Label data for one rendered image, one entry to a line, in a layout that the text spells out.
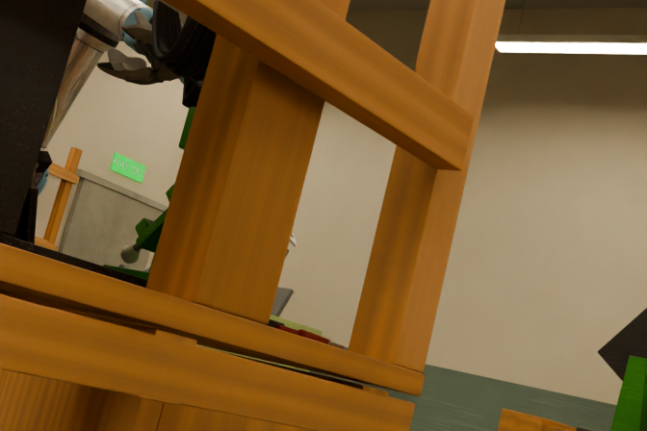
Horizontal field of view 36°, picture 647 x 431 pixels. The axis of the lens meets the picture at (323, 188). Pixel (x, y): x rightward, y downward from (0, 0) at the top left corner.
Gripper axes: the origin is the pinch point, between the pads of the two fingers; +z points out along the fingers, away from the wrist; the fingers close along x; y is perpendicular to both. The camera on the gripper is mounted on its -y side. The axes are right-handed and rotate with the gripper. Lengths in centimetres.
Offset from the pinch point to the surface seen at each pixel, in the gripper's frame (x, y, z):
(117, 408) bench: -62, -27, -25
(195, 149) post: 10.7, -30.9, 10.0
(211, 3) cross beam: 30.2, -28.0, 20.0
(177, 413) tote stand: -72, -25, -48
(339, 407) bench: -9, -60, -15
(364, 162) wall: -335, 330, -669
